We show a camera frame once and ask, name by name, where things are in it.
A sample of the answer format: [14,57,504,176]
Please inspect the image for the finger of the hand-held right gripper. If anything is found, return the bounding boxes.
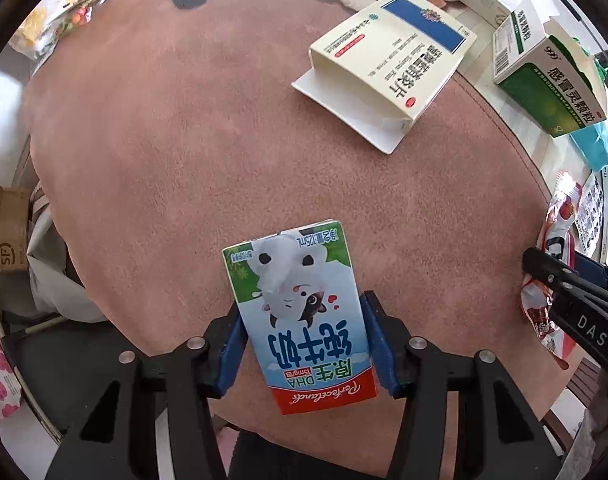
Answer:
[574,251,608,292]
[522,247,582,306]

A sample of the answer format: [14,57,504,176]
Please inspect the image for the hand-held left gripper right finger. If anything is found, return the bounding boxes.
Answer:
[359,290,564,480]

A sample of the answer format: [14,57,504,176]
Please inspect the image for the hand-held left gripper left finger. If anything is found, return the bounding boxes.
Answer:
[44,302,249,480]

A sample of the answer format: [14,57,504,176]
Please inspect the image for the red and white snack wrapper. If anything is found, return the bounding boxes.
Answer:
[520,171,583,370]

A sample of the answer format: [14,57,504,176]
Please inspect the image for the blue and white milk carton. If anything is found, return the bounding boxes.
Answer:
[221,218,379,416]

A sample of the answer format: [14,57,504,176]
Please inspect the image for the black and white printed sheet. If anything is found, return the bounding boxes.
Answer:
[574,170,607,256]

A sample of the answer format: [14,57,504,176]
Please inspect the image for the teal plastic bag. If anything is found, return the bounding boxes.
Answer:
[570,121,608,172]

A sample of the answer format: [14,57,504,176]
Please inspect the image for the white cloth bag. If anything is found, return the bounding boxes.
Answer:
[26,182,110,323]

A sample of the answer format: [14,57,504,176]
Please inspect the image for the green and white medicine box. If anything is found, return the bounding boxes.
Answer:
[492,8,608,138]

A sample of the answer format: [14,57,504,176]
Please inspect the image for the pink floral bag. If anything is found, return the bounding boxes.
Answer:
[0,327,25,422]

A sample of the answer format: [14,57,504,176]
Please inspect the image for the pink round printed mat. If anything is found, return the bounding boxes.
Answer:
[21,0,589,436]

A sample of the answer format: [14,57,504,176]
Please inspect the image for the brown cardboard box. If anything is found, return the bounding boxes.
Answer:
[0,179,32,271]

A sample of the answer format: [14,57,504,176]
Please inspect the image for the white medicine box blue label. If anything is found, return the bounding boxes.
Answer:
[291,0,478,155]

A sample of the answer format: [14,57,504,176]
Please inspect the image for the snack packets at top left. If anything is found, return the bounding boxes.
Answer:
[9,0,92,58]

